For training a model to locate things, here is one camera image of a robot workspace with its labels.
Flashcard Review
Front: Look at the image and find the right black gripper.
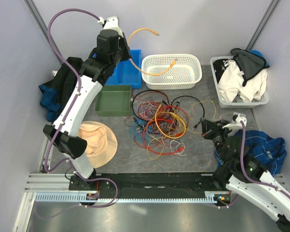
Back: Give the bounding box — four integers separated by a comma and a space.
199, 117, 232, 164

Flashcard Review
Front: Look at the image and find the yellow ethernet cable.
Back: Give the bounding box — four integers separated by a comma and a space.
127, 28, 178, 77
154, 104, 187, 140

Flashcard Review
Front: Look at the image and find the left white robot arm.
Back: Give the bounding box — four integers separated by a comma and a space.
43, 28, 131, 190

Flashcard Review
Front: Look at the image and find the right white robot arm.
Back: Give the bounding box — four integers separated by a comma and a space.
200, 118, 290, 232

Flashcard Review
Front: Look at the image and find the blue divided plastic bin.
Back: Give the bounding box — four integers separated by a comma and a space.
105, 60, 142, 89

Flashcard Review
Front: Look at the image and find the grey laundry bin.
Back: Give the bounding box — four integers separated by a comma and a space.
210, 56, 269, 109

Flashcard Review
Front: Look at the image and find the white cloth in bin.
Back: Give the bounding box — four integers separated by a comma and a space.
218, 59, 267, 103

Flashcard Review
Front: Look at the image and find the green plastic tray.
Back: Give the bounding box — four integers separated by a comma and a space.
95, 85, 132, 117

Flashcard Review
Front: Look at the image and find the white perforated plastic basket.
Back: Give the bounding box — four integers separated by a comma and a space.
141, 54, 202, 90

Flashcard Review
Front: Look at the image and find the blue plaid shirt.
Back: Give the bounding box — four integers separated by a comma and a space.
213, 130, 287, 176

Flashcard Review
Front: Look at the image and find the black and blue jacket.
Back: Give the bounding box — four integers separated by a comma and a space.
39, 63, 77, 122

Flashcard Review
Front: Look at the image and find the dark grey cloth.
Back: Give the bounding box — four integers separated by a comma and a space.
230, 48, 270, 87

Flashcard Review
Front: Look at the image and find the beige bucket hat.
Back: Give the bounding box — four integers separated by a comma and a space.
78, 121, 118, 168

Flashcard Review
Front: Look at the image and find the black cable loop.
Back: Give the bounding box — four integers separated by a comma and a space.
171, 95, 205, 130

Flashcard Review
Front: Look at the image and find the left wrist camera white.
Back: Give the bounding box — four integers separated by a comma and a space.
98, 15, 122, 34

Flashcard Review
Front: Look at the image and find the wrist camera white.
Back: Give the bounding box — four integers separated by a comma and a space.
98, 15, 122, 34
228, 112, 247, 130

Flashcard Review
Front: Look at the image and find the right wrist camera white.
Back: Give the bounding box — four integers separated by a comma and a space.
228, 112, 247, 130

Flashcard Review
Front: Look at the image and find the tangled thin wire pile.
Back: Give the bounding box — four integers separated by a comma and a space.
124, 89, 217, 160

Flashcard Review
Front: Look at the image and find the grey slotted cable duct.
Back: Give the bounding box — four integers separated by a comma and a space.
35, 192, 217, 203

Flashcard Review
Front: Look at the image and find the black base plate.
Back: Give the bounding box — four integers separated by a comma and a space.
69, 172, 227, 192

